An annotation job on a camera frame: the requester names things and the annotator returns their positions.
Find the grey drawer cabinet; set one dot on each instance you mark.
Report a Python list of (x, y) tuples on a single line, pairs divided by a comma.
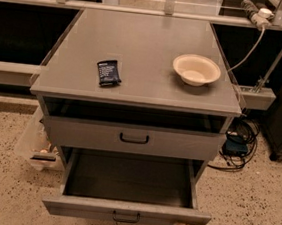
[(150, 92)]

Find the grey upper drawer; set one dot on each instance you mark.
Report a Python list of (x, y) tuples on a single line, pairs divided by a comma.
[(108, 136)]

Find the grey open middle drawer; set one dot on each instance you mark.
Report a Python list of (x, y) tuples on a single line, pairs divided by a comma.
[(129, 188)]

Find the dark blue snack packet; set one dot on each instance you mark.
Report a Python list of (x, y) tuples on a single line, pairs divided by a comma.
[(108, 73)]

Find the dark blue device box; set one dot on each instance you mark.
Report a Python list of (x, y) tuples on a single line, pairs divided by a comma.
[(235, 146)]

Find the clear plastic storage bin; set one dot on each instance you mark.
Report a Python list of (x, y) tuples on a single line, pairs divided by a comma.
[(35, 147)]

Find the grey power strip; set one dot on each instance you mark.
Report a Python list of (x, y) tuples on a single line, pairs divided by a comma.
[(258, 16)]

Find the grey metal rail frame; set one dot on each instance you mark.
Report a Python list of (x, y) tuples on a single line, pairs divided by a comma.
[(31, 30)]

